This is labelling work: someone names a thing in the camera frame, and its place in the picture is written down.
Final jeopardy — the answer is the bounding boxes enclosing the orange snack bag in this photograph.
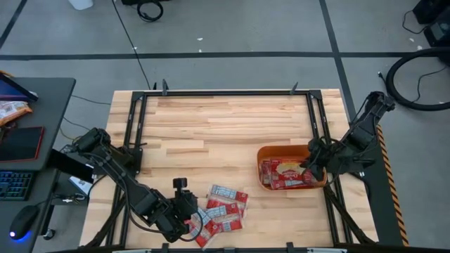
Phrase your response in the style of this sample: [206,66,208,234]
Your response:
[0,100,34,127]

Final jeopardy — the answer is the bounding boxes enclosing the coiled black cable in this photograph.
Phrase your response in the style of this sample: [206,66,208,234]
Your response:
[136,0,165,23]

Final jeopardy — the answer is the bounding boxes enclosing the black floor equipment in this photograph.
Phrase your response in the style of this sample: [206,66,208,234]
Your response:
[412,0,450,48]

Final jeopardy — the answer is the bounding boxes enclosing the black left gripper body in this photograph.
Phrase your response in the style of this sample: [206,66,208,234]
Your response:
[170,190,199,221]

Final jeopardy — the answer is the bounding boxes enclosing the black desk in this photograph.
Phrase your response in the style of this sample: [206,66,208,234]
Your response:
[0,77,77,253]

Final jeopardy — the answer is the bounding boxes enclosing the black aluminium rig frame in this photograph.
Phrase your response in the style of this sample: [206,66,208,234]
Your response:
[81,82,379,253]

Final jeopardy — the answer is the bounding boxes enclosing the black computer mouse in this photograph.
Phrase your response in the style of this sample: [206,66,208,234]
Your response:
[8,205,41,242]

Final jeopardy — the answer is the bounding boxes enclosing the long black floor cable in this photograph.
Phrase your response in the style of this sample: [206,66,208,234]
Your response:
[111,0,153,91]

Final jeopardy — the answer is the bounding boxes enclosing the thin black cable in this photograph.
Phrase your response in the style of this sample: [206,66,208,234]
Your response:
[377,65,450,105]

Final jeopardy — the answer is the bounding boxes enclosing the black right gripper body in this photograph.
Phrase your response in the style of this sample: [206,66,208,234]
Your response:
[305,136,333,167]

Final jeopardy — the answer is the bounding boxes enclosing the backlit black keyboard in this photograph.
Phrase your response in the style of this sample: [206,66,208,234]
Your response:
[0,170,34,202]

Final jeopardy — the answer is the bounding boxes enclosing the thick black hose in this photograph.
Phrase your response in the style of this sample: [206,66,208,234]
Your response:
[385,47,450,112]

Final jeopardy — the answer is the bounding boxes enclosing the orange plastic basket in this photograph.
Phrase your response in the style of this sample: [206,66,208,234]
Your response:
[256,144,328,191]

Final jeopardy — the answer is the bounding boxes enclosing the white bucket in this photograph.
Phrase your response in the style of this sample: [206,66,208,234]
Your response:
[67,0,94,11]

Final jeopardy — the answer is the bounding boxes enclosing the black base plate hazard stripe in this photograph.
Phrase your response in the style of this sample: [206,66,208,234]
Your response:
[347,122,411,247]

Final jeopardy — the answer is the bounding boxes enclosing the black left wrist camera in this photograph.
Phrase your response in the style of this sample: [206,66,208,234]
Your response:
[172,177,189,193]

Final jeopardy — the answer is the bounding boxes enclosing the laptop with purple screen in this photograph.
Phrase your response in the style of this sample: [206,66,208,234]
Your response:
[0,71,39,103]

